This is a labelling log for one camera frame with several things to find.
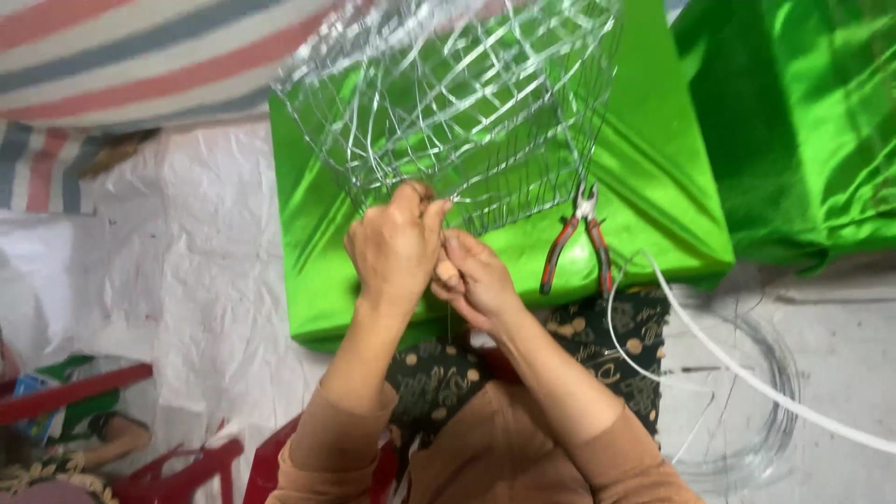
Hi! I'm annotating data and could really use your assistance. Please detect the coil of thin wire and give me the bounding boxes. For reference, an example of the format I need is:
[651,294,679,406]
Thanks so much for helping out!
[665,308,803,484]

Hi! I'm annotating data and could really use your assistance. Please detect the person's patterned black trousers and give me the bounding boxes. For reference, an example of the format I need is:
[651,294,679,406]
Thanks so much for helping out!
[384,286,673,449]

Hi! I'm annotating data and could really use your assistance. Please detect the person's left hand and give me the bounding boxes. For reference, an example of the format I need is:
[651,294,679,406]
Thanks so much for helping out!
[343,181,453,310]

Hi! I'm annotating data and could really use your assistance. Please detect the striped tarpaulin sheet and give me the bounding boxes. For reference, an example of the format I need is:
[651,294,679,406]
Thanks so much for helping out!
[0,0,351,215]

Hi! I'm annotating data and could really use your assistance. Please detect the white plastic strip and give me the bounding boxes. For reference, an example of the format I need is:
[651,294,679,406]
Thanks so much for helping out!
[606,249,896,456]

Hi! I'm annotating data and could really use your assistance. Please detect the green foil sheet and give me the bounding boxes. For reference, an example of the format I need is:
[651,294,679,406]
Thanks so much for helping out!
[671,0,896,275]

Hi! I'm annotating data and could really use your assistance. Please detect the red plastic chair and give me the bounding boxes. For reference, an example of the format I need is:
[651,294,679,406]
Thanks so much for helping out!
[0,361,155,428]

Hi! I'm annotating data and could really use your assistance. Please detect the person's right hand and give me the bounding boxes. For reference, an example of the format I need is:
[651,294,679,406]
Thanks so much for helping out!
[430,228,527,336]

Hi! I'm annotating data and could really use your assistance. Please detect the green foil wrapped box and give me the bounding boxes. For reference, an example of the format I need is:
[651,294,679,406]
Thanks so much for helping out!
[269,0,737,355]

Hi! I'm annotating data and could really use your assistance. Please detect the silver wire mesh frame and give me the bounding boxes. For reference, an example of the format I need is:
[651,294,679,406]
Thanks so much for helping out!
[272,0,624,238]

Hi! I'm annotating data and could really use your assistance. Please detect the white crinkled plastic sheet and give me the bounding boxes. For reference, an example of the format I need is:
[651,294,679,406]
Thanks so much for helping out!
[0,119,330,504]

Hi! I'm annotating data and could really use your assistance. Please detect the red plastic stool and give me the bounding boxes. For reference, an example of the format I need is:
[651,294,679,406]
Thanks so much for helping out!
[112,419,246,504]

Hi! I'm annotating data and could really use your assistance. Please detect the red black handled pliers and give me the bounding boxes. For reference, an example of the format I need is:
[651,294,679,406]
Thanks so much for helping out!
[538,179,616,298]

